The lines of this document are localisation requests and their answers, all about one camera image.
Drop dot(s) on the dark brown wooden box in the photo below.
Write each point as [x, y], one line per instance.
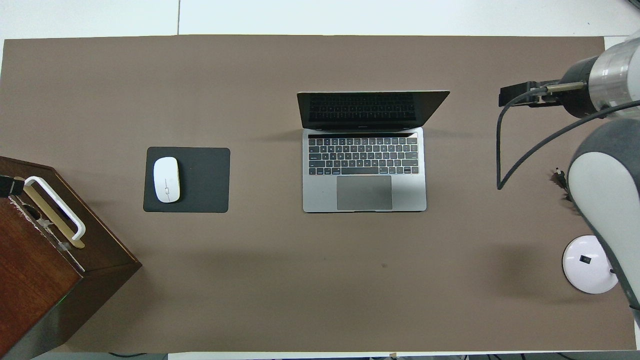
[30, 260]

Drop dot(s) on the brown table mat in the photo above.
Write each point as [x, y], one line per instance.
[300, 300]

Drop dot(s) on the black mouse pad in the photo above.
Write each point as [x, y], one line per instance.
[205, 180]

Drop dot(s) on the white computer mouse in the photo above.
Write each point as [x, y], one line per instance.
[166, 180]

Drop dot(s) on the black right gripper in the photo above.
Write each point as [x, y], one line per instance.
[577, 90]

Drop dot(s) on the silver grey laptop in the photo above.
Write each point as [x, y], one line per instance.
[365, 192]

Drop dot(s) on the white desk lamp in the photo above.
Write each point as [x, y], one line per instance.
[582, 270]

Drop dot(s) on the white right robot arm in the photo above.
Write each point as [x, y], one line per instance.
[605, 190]

